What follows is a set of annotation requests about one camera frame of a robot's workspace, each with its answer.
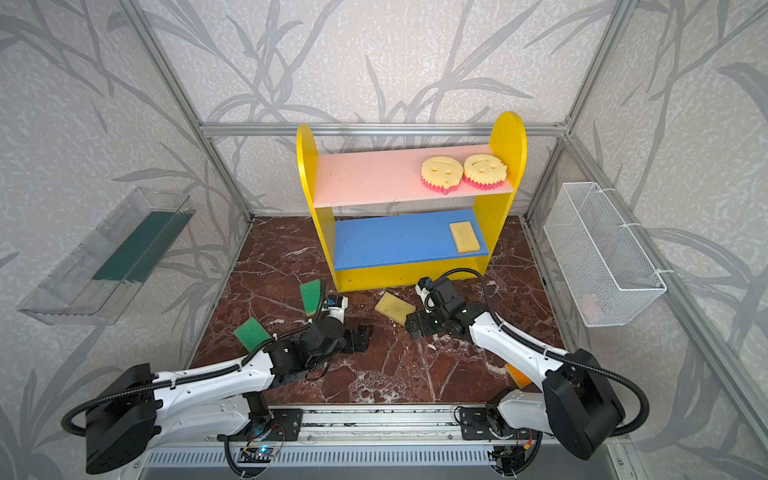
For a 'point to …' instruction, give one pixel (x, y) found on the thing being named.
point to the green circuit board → (255, 455)
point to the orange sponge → (519, 378)
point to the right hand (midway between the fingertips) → (419, 311)
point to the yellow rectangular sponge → (465, 236)
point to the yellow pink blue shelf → (383, 225)
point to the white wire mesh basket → (604, 270)
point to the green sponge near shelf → (311, 294)
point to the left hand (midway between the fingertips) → (365, 320)
